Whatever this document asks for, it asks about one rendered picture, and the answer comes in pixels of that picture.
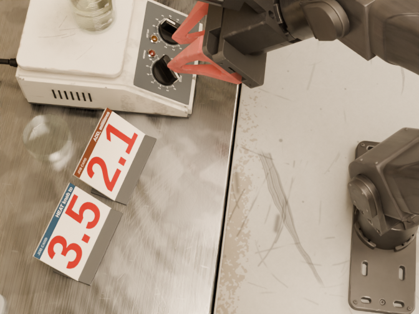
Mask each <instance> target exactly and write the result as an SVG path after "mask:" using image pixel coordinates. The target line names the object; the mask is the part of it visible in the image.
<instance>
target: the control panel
mask: <svg viewBox="0 0 419 314"><path fill-rule="evenodd" d="M166 18H170V19H172V20H174V21H176V22H177V23H179V24H182V23H183V22H184V20H185V19H186V18H187V17H186V16H183V15H181V14H178V13H177V12H174V11H171V10H169V9H167V8H165V7H162V6H159V5H157V4H155V3H153V2H150V1H147V5H146V9H145V16H144V20H143V27H142V34H141V39H140V46H139V50H138V57H137V64H136V69H135V76H134V80H133V85H134V86H136V87H139V88H142V89H144V90H148V91H149V92H153V93H155V94H158V95H161V96H163V97H166V98H169V99H172V100H174V101H177V102H180V103H183V104H185V105H189V102H190V93H191V84H192V79H193V74H183V73H179V75H180V79H179V80H178V81H176V82H175V83H174V84H172V85H163V84H161V83H159V82H158V81H157V80H156V79H155V77H154V75H153V65H154V63H155V62H156V61H158V60H159V59H160V58H162V57H163V56H164V55H167V56H169V58H170V59H171V60H172V59H173V58H175V57H176V56H177V55H178V54H179V53H180V52H181V51H183V50H184V49H185V48H187V47H188V46H189V45H190V44H175V45H172V44H169V43H167V42H165V41H164V40H163V39H162V38H161V35H160V33H159V26H160V24H161V23H162V22H163V21H164V20H165V19H166ZM199 26H200V23H199V22H198V23H197V24H196V25H195V26H194V27H193V28H192V30H191V31H189V34H191V33H194V32H199ZM152 36H156V37H157V39H158V40H157V41H156V42H153V41H152ZM150 50H154V51H155V56H153V57H152V56H151V55H150V54H149V51H150Z"/></svg>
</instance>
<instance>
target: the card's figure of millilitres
mask: <svg viewBox="0 0 419 314"><path fill-rule="evenodd" d="M140 134H141V133H139V132H138V131H137V130H135V129H134V128H132V127H131V126H130V125H128V124H126V123H125V122H124V121H122V120H121V119H119V118H118V117H116V116H115V115H114V114H113V113H111V115H110V117H109V119H108V121H107V124H106V126H105V128H104V130H103V132H102V134H101V136H100V138H99V140H98V142H97V144H96V145H95V148H94V150H93V152H92V154H91V156H90V158H89V160H88V162H87V164H86V166H85V168H84V170H83V172H82V175H81V176H82V177H83V178H84V179H86V180H88V181H89V182H91V183H92V184H94V185H96V186H97V187H98V188H100V189H102V190H103V191H105V192H106V193H108V194H110V195H111V196H112V194H113V192H114V190H115V188H116V186H117V183H118V181H119V179H120V177H121V175H122V173H123V171H124V169H125V166H126V164H127V162H128V159H129V157H130V155H131V153H132V151H133V149H134V147H135V145H136V143H137V140H138V138H139V136H140Z"/></svg>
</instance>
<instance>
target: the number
mask: <svg viewBox="0 0 419 314"><path fill-rule="evenodd" d="M105 209H106V207H104V206H103V205H101V204H99V203H98V202H96V201H94V200H93V199H91V198H90V197H88V196H86V195H85V194H83V193H82V192H80V191H78V190H77V189H76V188H75V189H74V191H73V193H72V195H71V197H70V199H69V201H68V203H67V205H66V207H65V209H64V211H63V213H62V215H61V217H60V219H59V221H58V223H57V225H56V227H55V229H54V231H53V234H52V236H51V238H50V240H49V242H48V244H47V246H46V248H45V250H44V252H43V254H42V256H41V257H42V258H43V259H45V260H47V261H48V262H50V263H52V264H54V265H56V266H58V267H59V268H61V269H63V270H65V271H66V272H68V273H70V274H72V275H75V273H76V271H77V269H78V268H79V265H80V263H81V261H82V258H83V256H84V254H85V252H86V250H87V248H88V246H89V244H90V241H91V239H92V237H93V235H94V233H95V230H96V228H97V226H98V224H99V222H100V220H101V218H102V216H103V213H104V211H105Z"/></svg>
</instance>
